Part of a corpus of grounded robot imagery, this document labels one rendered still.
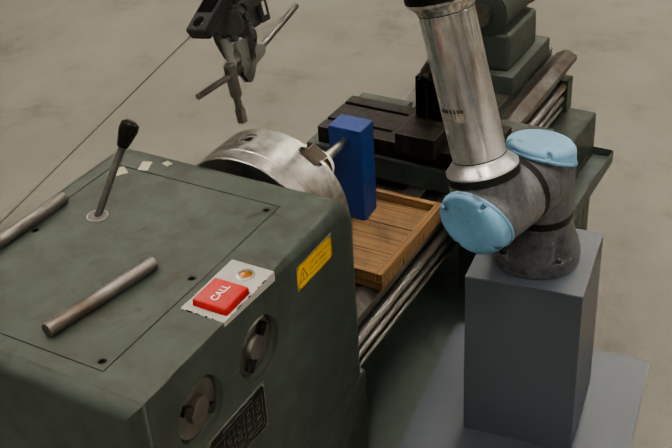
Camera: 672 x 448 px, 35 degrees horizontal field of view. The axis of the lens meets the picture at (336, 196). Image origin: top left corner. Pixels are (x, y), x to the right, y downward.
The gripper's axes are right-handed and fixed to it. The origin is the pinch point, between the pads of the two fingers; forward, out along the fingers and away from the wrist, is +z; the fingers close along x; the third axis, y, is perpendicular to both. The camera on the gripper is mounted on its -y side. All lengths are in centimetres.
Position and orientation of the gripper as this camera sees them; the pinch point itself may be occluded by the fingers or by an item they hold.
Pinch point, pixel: (244, 76)
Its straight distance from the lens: 198.9
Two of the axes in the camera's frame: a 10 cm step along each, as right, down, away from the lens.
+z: 2.1, 8.7, 4.4
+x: -8.3, -0.8, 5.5
